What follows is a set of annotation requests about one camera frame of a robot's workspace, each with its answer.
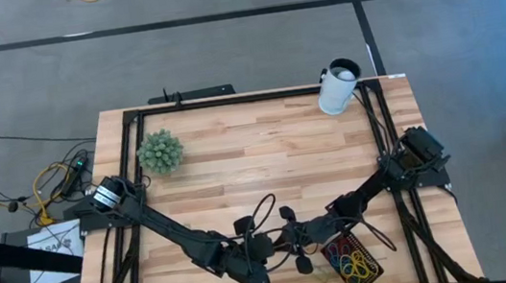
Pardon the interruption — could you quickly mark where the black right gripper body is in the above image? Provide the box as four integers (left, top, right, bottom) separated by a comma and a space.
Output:
284, 215, 347, 254

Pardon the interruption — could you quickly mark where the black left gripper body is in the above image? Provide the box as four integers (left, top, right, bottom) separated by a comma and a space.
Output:
220, 231, 279, 281

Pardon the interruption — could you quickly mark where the teal rubber band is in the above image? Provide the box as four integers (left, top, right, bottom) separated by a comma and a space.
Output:
325, 242, 342, 269

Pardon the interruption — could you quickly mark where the long red rubber band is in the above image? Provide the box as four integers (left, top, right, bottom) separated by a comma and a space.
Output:
335, 241, 353, 257

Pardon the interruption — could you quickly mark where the yellow rubber band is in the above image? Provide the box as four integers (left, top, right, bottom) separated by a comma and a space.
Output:
352, 261, 380, 283
343, 248, 377, 279
338, 256, 366, 283

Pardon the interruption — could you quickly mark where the black plastic mesh basket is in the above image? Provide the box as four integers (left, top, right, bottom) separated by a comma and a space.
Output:
317, 225, 386, 283

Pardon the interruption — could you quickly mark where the green plant in patterned pot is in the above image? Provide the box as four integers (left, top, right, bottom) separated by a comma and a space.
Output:
133, 125, 188, 178

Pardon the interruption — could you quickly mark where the white cylindrical lamp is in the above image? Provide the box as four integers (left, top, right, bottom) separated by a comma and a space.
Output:
312, 55, 368, 118

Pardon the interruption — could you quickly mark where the black bar with antenna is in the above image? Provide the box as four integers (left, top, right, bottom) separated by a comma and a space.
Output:
145, 79, 237, 107

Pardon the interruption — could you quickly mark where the black power strip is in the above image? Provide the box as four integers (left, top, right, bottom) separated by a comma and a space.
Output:
56, 153, 95, 199

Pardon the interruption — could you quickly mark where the white paper sheet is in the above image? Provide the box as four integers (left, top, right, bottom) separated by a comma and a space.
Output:
22, 218, 90, 283

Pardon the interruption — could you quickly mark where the black beam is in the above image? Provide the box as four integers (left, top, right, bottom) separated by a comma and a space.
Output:
0, 222, 86, 283

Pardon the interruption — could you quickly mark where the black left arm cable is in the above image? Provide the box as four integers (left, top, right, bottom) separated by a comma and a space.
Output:
238, 192, 282, 240

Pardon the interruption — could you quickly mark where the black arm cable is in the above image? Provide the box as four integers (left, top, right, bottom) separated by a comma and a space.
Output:
238, 192, 282, 240
357, 213, 398, 257

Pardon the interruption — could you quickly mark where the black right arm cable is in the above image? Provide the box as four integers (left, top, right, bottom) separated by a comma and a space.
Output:
357, 213, 398, 257

